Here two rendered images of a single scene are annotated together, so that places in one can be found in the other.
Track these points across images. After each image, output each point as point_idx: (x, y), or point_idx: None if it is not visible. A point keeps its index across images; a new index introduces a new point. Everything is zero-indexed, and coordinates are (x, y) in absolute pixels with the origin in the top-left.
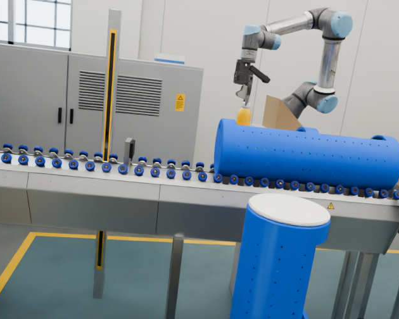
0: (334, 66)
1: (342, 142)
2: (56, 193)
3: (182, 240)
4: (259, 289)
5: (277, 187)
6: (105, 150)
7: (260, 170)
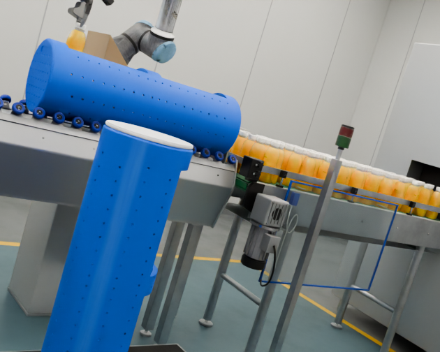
0: (177, 7)
1: (186, 91)
2: None
3: None
4: (116, 219)
5: None
6: None
7: (93, 110)
